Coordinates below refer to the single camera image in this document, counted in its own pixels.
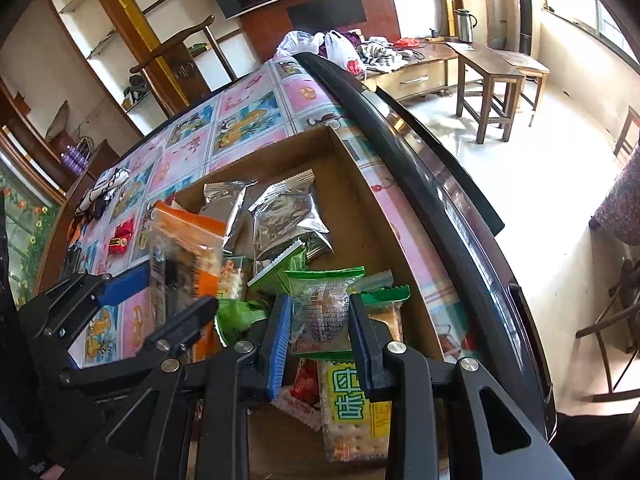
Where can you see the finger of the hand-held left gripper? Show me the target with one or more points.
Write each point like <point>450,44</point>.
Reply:
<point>125,285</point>
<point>185,327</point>

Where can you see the red snack packet gold label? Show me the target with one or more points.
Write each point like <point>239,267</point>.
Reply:
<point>120,237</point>

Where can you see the printed colourful tablecloth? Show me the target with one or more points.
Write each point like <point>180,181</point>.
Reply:
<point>240,125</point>

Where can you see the purple bottle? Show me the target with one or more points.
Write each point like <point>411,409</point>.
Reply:
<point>81,156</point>
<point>67,157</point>

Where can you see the striped cloth pile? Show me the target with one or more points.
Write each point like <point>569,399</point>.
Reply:
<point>380,55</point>

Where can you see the white red plastic bag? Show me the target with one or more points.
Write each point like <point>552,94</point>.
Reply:
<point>345,52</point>

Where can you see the cardboard box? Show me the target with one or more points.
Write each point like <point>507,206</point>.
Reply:
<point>360,210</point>

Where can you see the dark wooden chair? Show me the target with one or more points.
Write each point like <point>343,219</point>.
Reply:
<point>603,360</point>

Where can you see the yellow green cracker packet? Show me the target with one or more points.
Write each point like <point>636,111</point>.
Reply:
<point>345,410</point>

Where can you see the dark round table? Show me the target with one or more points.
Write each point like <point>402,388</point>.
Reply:
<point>450,200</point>

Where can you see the person's dark clothing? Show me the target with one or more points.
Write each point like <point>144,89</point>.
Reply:
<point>600,445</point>

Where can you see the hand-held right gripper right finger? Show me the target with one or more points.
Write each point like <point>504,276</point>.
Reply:
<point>364,365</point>

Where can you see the wooden chair carved back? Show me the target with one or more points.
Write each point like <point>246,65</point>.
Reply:
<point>175,52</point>

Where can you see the long orange cracker pack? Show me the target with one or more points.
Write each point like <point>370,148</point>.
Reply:
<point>185,260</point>

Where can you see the wooden stool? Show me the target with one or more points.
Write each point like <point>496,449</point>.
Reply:
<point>525,62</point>
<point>480,57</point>

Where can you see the wall shelf unit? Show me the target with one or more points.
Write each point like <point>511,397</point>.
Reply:
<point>127,10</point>

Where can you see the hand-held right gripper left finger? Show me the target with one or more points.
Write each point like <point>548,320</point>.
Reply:
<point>280,350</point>

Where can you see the black vertical pipe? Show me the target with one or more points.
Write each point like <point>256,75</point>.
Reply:
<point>523,5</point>

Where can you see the patterned cloth covered furniture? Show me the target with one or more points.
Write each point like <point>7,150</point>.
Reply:
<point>620,200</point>

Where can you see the steel electric kettle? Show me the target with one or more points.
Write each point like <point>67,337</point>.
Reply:
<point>466,27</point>

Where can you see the black white patterned cloth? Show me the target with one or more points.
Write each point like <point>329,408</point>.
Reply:
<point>107,185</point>

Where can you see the small red white packet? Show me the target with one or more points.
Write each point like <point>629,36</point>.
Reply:
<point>305,390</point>

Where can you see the silver foil snack packet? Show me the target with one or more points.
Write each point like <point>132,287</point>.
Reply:
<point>225,210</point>
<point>285,225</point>

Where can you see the clear egg packet green top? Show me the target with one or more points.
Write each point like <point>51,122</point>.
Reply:
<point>320,310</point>

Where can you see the flower landscape wall picture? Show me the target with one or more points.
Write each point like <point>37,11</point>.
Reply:
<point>30,230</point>

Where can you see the wooden television cabinet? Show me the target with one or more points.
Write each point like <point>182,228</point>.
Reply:
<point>415,80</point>

